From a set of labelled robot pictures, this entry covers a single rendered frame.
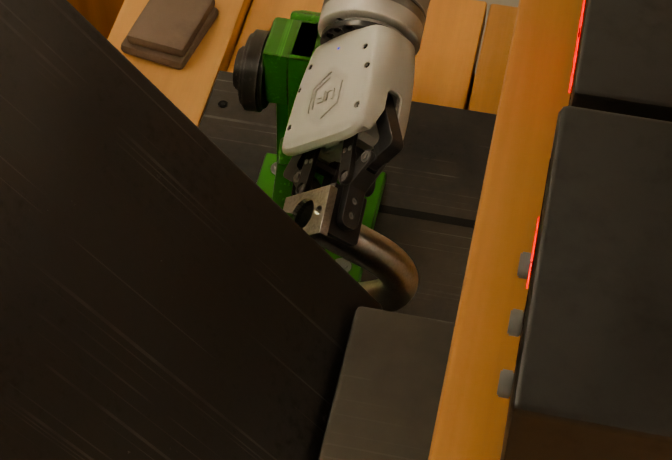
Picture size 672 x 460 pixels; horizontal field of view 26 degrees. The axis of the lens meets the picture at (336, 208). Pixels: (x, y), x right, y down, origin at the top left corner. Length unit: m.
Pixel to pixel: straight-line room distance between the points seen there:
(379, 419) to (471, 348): 0.33
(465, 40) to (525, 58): 0.94
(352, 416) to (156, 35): 0.77
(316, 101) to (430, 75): 0.54
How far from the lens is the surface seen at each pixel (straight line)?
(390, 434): 0.98
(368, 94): 1.09
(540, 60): 0.77
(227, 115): 1.61
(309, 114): 1.14
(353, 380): 1.00
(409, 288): 1.16
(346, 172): 1.09
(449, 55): 1.70
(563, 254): 0.60
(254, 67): 1.31
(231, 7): 1.72
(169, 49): 1.65
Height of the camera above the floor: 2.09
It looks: 52 degrees down
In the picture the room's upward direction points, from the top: straight up
